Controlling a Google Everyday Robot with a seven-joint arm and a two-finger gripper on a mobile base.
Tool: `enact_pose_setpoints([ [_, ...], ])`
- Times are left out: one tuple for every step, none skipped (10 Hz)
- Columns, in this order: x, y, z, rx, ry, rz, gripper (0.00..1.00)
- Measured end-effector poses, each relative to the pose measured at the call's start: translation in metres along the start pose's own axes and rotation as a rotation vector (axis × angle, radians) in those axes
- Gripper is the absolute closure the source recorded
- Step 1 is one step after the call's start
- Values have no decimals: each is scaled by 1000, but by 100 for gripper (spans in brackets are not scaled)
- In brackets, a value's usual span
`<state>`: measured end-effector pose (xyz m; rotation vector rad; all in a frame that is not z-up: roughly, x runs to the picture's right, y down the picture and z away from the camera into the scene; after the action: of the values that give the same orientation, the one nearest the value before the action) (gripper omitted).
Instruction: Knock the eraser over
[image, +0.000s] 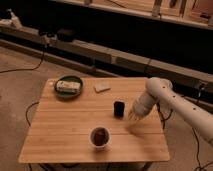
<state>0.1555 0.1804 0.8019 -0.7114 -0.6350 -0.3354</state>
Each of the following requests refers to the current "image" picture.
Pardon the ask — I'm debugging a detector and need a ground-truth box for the white object on ledge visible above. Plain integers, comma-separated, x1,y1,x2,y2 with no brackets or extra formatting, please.
0,9,22,29

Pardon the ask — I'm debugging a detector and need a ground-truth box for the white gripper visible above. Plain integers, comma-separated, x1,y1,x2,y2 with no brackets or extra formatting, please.
127,96,152,123

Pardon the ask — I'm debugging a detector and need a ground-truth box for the black cable right floor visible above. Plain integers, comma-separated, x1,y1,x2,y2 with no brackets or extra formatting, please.
191,128,213,171

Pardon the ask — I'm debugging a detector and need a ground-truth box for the white rectangular food block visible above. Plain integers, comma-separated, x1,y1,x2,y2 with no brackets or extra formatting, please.
56,81,80,93

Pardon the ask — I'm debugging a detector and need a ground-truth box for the black cable on floor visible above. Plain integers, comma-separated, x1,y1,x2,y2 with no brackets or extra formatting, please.
0,49,46,75

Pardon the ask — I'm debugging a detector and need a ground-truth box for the white cup with brown drink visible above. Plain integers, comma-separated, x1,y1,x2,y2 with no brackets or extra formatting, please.
89,127,110,149

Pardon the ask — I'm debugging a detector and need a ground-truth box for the dark device on ledge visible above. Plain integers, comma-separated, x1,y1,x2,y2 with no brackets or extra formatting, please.
57,29,75,42

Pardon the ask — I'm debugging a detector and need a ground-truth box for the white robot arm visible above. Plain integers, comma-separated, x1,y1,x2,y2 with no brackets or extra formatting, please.
128,77,213,147

